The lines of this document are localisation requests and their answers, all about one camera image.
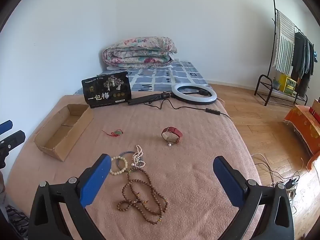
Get red strap wristwatch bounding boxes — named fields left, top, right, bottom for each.
left=161, top=126, right=183, bottom=144

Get orange patterned cloth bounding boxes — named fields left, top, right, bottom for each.
left=284, top=104, right=320, bottom=172

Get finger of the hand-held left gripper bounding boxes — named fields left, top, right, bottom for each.
left=0, top=120, right=13, bottom=137
left=0, top=130, right=26, bottom=169

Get dark patterned cloth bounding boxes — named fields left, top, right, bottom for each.
left=5, top=204, right=30, bottom=238

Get black metal clothes rack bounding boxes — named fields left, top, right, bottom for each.
left=254, top=0, right=315, bottom=107

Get jade pendant with red cord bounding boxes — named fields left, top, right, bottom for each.
left=102, top=129, right=124, bottom=138

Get brown wooden bead necklace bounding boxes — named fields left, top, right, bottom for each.
left=116, top=166, right=169, bottom=225

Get dark hanging clothes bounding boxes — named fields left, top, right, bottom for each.
left=290, top=31, right=315, bottom=98

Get striped towel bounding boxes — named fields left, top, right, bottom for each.
left=272, top=11, right=295, bottom=73

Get folded floral quilt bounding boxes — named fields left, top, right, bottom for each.
left=102, top=36, right=178, bottom=70

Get pearl bracelet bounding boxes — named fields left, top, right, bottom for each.
left=131, top=144, right=144, bottom=167

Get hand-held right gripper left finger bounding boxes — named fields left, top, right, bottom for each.
left=28, top=153, right=112, bottom=240

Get blue plaid bed sheet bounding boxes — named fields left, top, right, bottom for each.
left=74, top=60, right=213, bottom=95

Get pink blanket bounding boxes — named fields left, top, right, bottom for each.
left=5, top=94, right=262, bottom=240

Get white bead bracelet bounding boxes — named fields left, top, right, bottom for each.
left=109, top=156, right=129, bottom=175

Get red box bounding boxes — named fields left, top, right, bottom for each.
left=309, top=106, right=320, bottom=123

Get white power strip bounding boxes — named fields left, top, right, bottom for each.
left=285, top=177, right=299, bottom=193

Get black snack bag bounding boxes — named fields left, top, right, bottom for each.
left=81, top=71, right=132, bottom=109

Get cardboard box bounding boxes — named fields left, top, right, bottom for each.
left=34, top=104, right=94, bottom=162

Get blue bangle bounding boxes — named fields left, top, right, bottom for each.
left=117, top=151, right=146, bottom=170

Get yellow box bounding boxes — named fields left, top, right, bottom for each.
left=279, top=73, right=297, bottom=95

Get floor cables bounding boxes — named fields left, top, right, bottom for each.
left=251, top=152, right=308, bottom=205

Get white ring light with tripod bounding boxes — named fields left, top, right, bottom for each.
left=127, top=83, right=217, bottom=106

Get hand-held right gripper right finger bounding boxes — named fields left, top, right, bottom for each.
left=212, top=156, right=295, bottom=240

